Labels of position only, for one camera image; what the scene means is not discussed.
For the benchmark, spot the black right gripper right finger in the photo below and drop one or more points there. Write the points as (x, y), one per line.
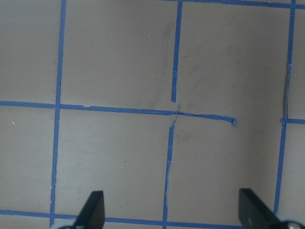
(253, 213)

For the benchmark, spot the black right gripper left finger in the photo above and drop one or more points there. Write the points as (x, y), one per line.
(91, 216)

